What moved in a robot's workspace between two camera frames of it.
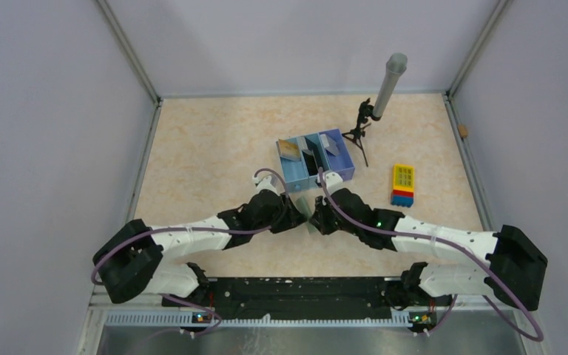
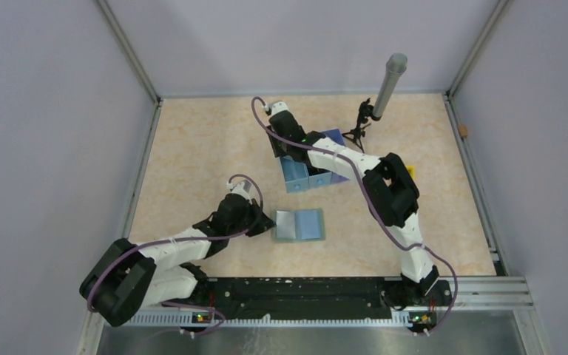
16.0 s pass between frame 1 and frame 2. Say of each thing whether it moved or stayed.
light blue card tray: stayed
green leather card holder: moved
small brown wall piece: stayed
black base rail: stayed
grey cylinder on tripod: stayed
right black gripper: moved
